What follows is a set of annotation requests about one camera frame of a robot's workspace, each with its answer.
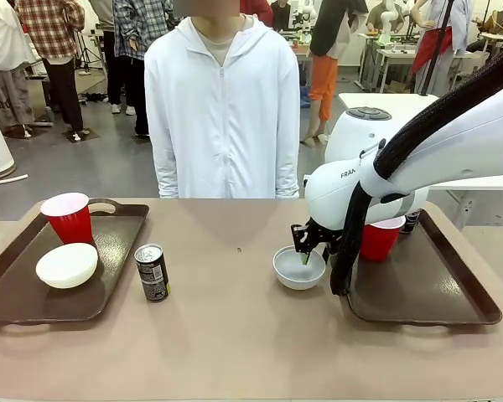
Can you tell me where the person in black shirt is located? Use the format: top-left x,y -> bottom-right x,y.
271,0 -> 293,30

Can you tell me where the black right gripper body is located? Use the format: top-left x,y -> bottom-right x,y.
305,216 -> 345,249

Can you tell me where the black Pepsi can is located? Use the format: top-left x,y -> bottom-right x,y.
402,209 -> 423,235

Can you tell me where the person in grey plaid shirt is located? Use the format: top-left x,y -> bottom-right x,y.
112,0 -> 175,137

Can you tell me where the white bowl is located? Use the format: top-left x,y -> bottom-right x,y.
35,242 -> 99,290

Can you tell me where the mannequin with red apron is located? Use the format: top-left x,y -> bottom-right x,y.
410,0 -> 473,100

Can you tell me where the black drink can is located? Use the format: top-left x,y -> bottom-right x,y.
134,244 -> 171,303

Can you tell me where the brown plastic tray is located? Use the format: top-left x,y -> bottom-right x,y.
345,208 -> 503,327
0,198 -> 151,327

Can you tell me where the person's right forearm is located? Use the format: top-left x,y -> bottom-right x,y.
154,137 -> 180,199

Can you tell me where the grey-white bowl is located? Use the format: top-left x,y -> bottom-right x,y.
272,245 -> 327,291

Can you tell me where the black tripod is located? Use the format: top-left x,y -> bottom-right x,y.
73,31 -> 94,76

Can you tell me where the person's left forearm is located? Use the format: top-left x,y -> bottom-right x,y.
274,137 -> 301,199

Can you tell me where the black pole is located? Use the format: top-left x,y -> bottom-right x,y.
421,0 -> 454,96

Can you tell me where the person in red plaid shirt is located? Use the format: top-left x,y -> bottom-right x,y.
14,0 -> 86,137

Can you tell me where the black braided cable sleeve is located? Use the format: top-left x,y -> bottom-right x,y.
329,52 -> 503,297

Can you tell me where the seated person in brown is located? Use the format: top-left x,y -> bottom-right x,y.
477,0 -> 503,41

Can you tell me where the grey background table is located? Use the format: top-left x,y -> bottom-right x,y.
358,33 -> 487,93

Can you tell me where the person in dark trousers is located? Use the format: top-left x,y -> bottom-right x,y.
87,0 -> 125,115

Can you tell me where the red plastic cup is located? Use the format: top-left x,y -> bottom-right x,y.
39,192 -> 96,246
358,215 -> 407,262

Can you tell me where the person in white shirt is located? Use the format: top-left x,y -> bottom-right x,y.
0,0 -> 37,139

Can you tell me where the person in white hoodie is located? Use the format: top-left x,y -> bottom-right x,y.
143,0 -> 301,199

